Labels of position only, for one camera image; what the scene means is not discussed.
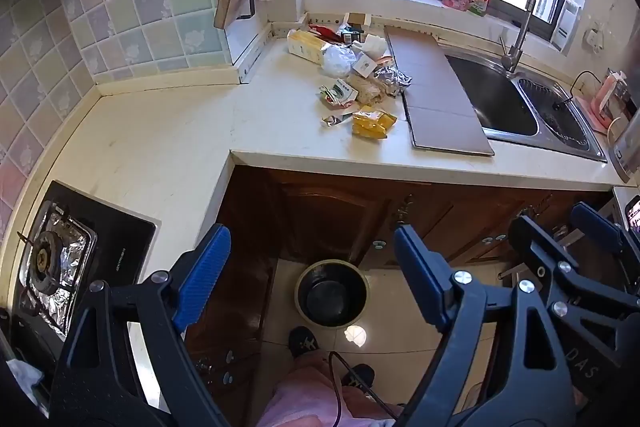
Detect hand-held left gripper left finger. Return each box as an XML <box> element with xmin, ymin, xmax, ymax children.
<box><xmin>47</xmin><ymin>224</ymin><xmax>233</xmax><ymax>427</ymax></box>

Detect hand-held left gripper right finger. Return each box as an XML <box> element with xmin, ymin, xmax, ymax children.
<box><xmin>392</xmin><ymin>224</ymin><xmax>576</xmax><ymax>427</ymax></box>

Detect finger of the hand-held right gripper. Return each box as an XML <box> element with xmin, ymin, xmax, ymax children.
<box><xmin>571</xmin><ymin>202</ymin><xmax>640</xmax><ymax>294</ymax></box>
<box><xmin>507</xmin><ymin>216</ymin><xmax>632</xmax><ymax>323</ymax></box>

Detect round dark trash bin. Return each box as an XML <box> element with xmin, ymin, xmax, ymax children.
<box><xmin>294</xmin><ymin>259</ymin><xmax>371</xmax><ymax>328</ymax></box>

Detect yellow snack packet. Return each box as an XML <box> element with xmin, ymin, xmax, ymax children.
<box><xmin>351</xmin><ymin>105</ymin><xmax>398</xmax><ymax>140</ymax></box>

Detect beige plastic bag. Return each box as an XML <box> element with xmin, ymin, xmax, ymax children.
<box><xmin>345</xmin><ymin>74</ymin><xmax>384</xmax><ymax>104</ymax></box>

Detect silver foil wrapper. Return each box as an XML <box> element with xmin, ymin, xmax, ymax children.
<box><xmin>372</xmin><ymin>67</ymin><xmax>414</xmax><ymax>98</ymax></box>

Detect small white and blue carton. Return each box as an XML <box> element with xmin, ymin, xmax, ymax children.
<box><xmin>352</xmin><ymin>56</ymin><xmax>377</xmax><ymax>78</ymax></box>

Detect white plastic wad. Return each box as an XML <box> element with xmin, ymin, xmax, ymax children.
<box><xmin>322</xmin><ymin>44</ymin><xmax>357</xmax><ymax>78</ymax></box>

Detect white paper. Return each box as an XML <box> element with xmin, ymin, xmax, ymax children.
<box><xmin>357</xmin><ymin>34</ymin><xmax>389</xmax><ymax>60</ymax></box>

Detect orange red snack packet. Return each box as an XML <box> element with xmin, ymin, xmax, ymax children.
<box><xmin>307</xmin><ymin>24</ymin><xmax>342</xmax><ymax>42</ymax></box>

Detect wooden cabinet door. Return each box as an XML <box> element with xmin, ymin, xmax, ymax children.
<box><xmin>502</xmin><ymin>189</ymin><xmax>615</xmax><ymax>253</ymax></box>
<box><xmin>397</xmin><ymin>187</ymin><xmax>506</xmax><ymax>268</ymax></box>
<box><xmin>182</xmin><ymin>167</ymin><xmax>281</xmax><ymax>427</ymax></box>
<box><xmin>277</xmin><ymin>181</ymin><xmax>396</xmax><ymax>265</ymax></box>

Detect silver appliance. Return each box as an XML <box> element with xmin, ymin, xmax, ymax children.
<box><xmin>607</xmin><ymin>107</ymin><xmax>640</xmax><ymax>185</ymax></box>

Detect black gas stove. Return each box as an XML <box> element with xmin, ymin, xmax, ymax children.
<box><xmin>0</xmin><ymin>179</ymin><xmax>162</xmax><ymax>408</ymax></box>

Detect dark blue patterned slipper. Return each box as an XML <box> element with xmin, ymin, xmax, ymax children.
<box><xmin>289</xmin><ymin>326</ymin><xmax>321</xmax><ymax>358</ymax></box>
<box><xmin>342</xmin><ymin>363</ymin><xmax>376</xmax><ymax>390</ymax></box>

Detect aluminium foil burner liner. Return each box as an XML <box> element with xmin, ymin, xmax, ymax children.
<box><xmin>19</xmin><ymin>202</ymin><xmax>97</xmax><ymax>338</ymax></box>

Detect stainless steel sink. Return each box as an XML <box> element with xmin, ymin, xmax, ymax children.
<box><xmin>440</xmin><ymin>44</ymin><xmax>608</xmax><ymax>162</ymax></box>

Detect pink trousers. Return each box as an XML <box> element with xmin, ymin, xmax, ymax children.
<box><xmin>260</xmin><ymin>349</ymin><xmax>401</xmax><ymax>427</ymax></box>

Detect steel faucet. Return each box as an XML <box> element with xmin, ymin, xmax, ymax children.
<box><xmin>500</xmin><ymin>0</ymin><xmax>543</xmax><ymax>75</ymax></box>

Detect white cloth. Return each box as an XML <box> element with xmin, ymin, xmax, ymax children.
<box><xmin>7</xmin><ymin>359</ymin><xmax>46</xmax><ymax>400</ymax></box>

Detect pale yellow carton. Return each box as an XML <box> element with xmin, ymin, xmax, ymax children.
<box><xmin>286</xmin><ymin>29</ymin><xmax>333</xmax><ymax>66</ymax></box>

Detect black cable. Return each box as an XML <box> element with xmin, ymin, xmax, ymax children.
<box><xmin>327</xmin><ymin>351</ymin><xmax>401</xmax><ymax>427</ymax></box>

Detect white wall holder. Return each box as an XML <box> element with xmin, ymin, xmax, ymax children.
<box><xmin>552</xmin><ymin>0</ymin><xmax>581</xmax><ymax>52</ymax></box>

